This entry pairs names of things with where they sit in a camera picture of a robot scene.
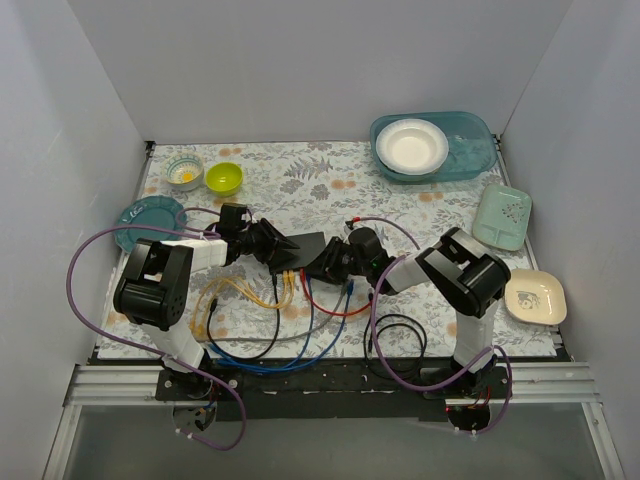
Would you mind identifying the patterned small bowl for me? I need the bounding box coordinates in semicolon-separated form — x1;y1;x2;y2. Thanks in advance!
163;153;204;192

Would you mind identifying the mint green square plate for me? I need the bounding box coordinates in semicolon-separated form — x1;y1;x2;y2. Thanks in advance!
472;184;533;252

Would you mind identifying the lime green bowl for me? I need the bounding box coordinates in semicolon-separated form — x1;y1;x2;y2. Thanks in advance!
204;162;244;197

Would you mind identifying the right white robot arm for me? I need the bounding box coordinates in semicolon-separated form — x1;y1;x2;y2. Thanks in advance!
305;227;511;398

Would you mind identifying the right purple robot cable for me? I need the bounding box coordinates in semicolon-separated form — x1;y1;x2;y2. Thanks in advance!
342;214;513;439

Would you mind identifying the floral table mat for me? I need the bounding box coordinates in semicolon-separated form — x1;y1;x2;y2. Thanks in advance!
97;140;561;360

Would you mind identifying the black looped cable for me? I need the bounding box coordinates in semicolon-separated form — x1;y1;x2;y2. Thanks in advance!
362;292;428;374

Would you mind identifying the blue ethernet cable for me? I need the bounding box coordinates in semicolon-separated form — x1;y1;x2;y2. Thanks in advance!
205;272;316;373
214;280;356;376

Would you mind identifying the teal plastic tub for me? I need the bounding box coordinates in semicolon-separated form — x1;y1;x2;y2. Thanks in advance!
370;111;497;184

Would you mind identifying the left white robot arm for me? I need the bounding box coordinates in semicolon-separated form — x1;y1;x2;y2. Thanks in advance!
114;218;299;400

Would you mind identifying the red ethernet cable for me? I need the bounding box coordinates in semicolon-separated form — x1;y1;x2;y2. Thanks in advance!
299;269;373;317

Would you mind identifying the grey cable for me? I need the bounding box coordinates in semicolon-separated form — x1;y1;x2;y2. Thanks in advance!
196;285;351;344

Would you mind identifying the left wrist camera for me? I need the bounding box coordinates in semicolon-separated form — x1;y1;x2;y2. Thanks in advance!
215;203;252;237

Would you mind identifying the teal round plate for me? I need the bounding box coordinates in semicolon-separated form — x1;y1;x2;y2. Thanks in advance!
114;195;183;253

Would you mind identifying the cream square dish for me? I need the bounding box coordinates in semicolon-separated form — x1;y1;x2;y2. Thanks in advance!
504;269;567;326

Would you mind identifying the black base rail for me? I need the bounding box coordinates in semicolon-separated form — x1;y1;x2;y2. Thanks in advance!
155;355;513;422

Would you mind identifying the black network switch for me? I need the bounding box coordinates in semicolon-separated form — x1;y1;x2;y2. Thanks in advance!
289;232;326;270

